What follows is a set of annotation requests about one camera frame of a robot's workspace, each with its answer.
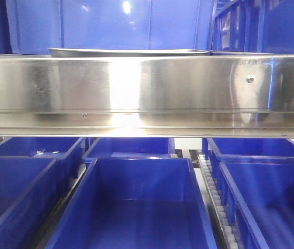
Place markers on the silver metal tray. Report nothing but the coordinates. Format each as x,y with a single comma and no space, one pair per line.
97,53

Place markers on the blue bin upper right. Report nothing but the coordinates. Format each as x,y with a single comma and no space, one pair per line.
253,26

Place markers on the blue bin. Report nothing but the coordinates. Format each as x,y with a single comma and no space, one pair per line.
38,26
253,26

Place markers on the blue bin upper centre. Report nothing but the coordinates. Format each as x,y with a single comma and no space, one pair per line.
38,26

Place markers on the stainless steel shelf rail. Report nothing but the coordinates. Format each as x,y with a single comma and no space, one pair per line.
207,96

